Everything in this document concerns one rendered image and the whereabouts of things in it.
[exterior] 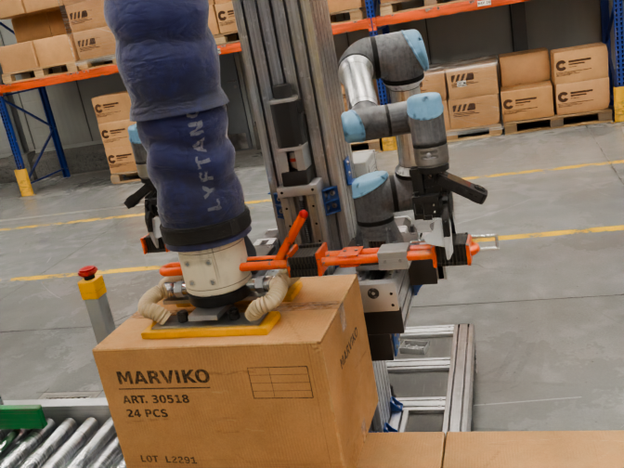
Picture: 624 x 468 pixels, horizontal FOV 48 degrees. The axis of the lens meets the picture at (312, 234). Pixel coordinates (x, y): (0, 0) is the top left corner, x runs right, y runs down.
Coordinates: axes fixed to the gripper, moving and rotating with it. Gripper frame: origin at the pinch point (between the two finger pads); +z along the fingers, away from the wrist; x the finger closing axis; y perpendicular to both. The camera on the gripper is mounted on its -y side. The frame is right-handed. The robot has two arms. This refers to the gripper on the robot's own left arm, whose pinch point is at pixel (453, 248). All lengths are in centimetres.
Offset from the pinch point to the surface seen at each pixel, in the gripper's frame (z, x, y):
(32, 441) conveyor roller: 65, -17, 154
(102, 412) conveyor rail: 62, -31, 134
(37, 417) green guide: 58, -22, 153
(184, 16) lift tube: -61, 7, 50
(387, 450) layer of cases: 65, -16, 28
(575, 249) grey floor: 117, -310, -38
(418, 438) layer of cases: 65, -21, 20
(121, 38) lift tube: -59, 10, 65
